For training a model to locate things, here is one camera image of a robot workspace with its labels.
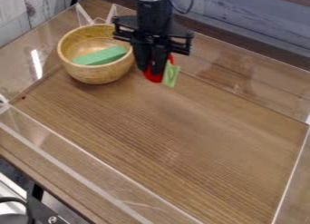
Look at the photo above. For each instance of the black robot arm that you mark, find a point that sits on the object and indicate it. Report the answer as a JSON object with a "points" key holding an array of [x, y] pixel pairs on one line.
{"points": [[154, 34]]}

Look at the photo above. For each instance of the green rectangular block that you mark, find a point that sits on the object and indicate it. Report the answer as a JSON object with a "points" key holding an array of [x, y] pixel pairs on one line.
{"points": [[102, 56]]}

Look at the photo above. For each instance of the clear acrylic table enclosure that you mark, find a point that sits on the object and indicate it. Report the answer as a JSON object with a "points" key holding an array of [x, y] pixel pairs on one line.
{"points": [[139, 153]]}

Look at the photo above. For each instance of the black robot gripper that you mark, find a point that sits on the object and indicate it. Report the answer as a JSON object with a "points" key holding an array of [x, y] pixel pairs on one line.
{"points": [[152, 28]]}

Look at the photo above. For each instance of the wooden bowl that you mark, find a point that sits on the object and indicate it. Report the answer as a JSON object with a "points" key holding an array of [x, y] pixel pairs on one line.
{"points": [[84, 40]]}

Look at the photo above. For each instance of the red plush strawberry toy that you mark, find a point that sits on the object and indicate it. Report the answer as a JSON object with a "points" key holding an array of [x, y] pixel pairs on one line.
{"points": [[167, 77]]}

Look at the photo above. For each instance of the black table leg bracket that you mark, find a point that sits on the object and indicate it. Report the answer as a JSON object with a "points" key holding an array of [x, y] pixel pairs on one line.
{"points": [[39, 213]]}

